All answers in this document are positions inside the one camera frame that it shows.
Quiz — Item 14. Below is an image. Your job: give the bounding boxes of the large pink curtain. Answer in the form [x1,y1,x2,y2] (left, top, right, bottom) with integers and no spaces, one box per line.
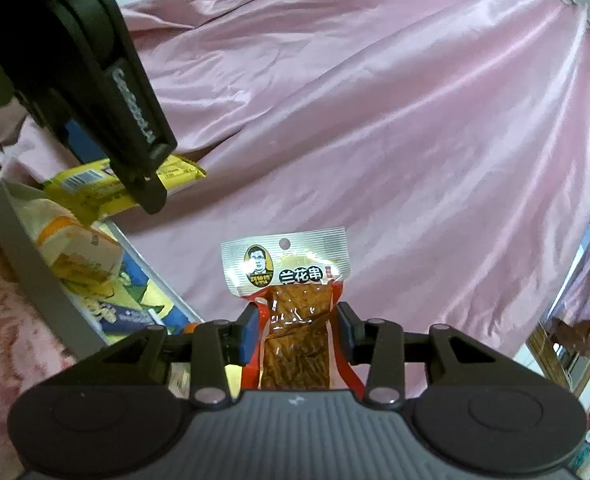
[120,0,590,396]

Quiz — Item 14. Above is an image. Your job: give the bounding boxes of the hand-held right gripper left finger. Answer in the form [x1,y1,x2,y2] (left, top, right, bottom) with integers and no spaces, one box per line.
[75,302,261,406]

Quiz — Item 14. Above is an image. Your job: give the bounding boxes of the wooden window frame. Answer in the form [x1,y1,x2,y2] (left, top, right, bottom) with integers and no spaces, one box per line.
[525,320,590,396]

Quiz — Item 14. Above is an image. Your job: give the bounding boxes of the blue stick packet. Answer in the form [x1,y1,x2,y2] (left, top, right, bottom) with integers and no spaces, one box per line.
[100,305,168,336]

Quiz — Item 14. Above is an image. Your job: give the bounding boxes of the beige orange pastry packet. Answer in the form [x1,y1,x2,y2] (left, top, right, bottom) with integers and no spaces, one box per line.
[35,197,123,286]

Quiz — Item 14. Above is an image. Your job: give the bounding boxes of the red spicy strip packet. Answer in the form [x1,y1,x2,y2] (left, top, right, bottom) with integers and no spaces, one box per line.
[220,226,366,393]

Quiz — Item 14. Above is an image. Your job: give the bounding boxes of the yellow snack packet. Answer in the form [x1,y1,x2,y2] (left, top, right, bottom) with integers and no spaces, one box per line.
[42,152,208,221]

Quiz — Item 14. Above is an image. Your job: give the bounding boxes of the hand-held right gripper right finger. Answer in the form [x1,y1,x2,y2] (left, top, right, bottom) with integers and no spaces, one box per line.
[336,301,518,408]

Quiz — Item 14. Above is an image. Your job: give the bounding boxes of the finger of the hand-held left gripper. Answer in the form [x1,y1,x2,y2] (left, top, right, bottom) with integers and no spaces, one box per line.
[116,152,169,216]
[12,85,115,163]

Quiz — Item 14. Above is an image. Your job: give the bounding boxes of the blue yellow lining paper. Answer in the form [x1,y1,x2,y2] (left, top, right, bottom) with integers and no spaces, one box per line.
[65,255,201,336]

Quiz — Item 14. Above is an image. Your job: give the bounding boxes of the grey cardboard box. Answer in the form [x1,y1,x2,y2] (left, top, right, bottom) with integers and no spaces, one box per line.
[0,180,206,361]

